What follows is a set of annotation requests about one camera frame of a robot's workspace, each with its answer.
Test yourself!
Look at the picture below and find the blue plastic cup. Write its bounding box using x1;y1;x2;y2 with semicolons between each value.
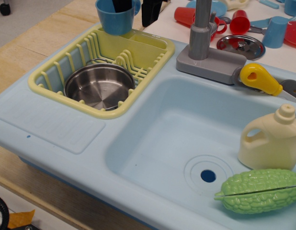
95;0;141;35

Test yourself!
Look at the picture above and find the red mug with handle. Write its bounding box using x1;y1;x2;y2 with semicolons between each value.
211;17;228;41

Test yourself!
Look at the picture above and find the yellow dish drying rack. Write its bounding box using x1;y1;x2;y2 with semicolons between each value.
28;24;175;119

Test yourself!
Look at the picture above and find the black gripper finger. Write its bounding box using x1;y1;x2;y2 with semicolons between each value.
141;0;163;27
112;0;134;13

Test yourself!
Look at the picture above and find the grey toy faucet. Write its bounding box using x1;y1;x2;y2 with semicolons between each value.
176;0;247;85

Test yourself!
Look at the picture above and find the black cable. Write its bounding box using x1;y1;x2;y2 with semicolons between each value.
0;194;10;230

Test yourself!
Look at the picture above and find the blue plate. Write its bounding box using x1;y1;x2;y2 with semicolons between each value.
186;0;228;17

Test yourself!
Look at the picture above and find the red cup tipped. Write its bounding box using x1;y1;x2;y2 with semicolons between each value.
229;10;250;35

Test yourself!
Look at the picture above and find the orange tape piece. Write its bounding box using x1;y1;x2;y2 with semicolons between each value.
8;209;35;229

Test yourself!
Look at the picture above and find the stainless steel pot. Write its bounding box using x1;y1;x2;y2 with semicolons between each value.
64;58;136;111

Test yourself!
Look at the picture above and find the cream toy item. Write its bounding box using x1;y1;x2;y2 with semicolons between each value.
223;0;249;10

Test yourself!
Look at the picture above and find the blue cup top right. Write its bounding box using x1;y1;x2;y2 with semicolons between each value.
284;0;296;16

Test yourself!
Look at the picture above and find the grey toy spatula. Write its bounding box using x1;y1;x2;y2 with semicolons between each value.
281;80;296;98

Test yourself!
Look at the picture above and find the cream toy detergent bottle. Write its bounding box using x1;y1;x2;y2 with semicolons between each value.
238;104;296;170

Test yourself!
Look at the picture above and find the metal pot lid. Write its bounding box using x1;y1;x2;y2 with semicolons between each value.
216;35;265;60

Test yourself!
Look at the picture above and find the red cup left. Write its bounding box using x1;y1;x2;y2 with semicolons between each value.
174;7;195;28

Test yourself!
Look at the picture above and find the blue cup upside down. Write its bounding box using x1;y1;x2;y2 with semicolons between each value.
262;16;288;48

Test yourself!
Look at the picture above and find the yellow handled toy utensil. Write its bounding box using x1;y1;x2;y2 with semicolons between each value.
239;63;296;103

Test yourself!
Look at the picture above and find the light blue toy sink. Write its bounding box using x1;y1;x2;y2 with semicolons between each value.
0;41;296;230

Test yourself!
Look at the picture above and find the green toy bitter melon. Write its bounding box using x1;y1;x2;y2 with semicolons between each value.
214;169;296;214

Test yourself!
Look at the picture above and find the black caster wheel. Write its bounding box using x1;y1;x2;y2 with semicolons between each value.
0;0;11;16

